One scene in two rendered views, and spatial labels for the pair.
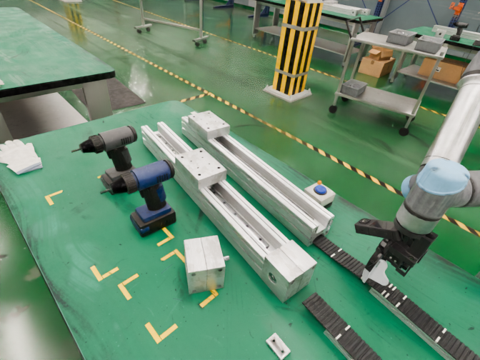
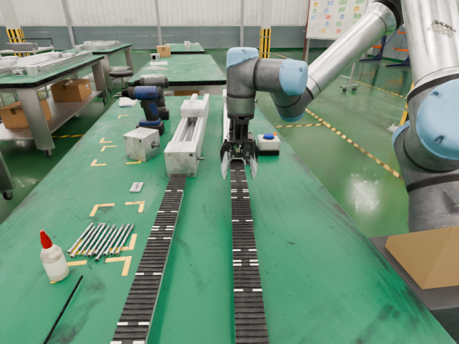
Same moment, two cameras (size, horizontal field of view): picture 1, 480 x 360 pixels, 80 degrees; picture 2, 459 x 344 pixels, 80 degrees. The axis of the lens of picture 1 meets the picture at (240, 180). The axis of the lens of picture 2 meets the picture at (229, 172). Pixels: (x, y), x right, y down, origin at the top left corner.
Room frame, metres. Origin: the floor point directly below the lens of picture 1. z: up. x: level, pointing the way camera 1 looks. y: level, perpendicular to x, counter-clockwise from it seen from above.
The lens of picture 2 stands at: (-0.09, -0.83, 1.24)
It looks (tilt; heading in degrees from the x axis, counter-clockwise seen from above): 28 degrees down; 40
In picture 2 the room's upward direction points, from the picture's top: straight up
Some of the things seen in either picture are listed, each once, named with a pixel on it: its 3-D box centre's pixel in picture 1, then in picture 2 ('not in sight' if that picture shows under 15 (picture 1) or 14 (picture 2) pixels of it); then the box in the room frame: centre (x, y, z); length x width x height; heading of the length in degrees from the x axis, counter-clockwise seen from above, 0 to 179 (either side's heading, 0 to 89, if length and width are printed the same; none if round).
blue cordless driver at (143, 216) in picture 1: (141, 201); (141, 110); (0.60, 0.27, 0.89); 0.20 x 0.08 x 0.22; 133
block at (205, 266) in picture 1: (208, 263); (145, 144); (0.46, 0.06, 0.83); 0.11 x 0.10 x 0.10; 108
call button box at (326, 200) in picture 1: (316, 197); (266, 144); (0.79, -0.28, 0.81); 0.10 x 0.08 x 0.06; 131
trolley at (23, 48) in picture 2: not in sight; (35, 71); (1.65, 5.15, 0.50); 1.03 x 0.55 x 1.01; 53
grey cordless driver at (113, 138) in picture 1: (109, 162); (150, 98); (0.77, 0.44, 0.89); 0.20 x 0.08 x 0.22; 137
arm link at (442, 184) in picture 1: (436, 188); (242, 72); (0.47, -0.40, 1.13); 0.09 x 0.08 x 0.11; 102
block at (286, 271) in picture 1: (291, 268); (186, 159); (0.47, -0.16, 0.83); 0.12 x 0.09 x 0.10; 131
